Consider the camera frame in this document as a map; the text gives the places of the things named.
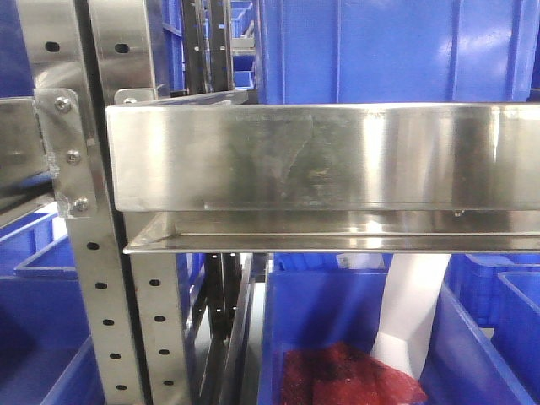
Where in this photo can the blue bin lower centre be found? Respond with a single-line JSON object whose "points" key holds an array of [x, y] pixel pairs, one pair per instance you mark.
{"points": [[317, 309]]}

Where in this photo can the steel bracket plate with screws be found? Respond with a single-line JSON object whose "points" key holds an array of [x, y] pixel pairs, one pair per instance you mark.
{"points": [[67, 156]]}

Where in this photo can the left steel shelf beam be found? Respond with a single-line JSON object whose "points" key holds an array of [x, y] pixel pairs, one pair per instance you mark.
{"points": [[25, 181]]}

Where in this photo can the white paper sheet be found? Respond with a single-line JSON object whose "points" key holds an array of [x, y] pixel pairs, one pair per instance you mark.
{"points": [[408, 305]]}

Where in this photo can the stainless steel shelf beam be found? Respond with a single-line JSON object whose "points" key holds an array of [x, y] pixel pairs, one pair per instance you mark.
{"points": [[426, 177]]}

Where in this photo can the blue bin lower right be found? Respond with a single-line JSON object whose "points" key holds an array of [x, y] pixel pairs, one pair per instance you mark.
{"points": [[501, 292]]}

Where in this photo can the blue bin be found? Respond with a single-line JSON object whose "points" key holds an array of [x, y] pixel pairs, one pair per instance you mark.
{"points": [[501, 292], [317, 309], [47, 355]]}

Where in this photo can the red mesh bag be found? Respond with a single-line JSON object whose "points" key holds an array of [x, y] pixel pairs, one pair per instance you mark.
{"points": [[343, 374]]}

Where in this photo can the large blue crate on shelf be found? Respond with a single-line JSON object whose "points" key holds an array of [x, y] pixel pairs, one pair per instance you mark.
{"points": [[320, 52]]}

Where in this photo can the blue bin lower left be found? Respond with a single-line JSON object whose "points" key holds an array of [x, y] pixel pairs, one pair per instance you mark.
{"points": [[47, 355]]}

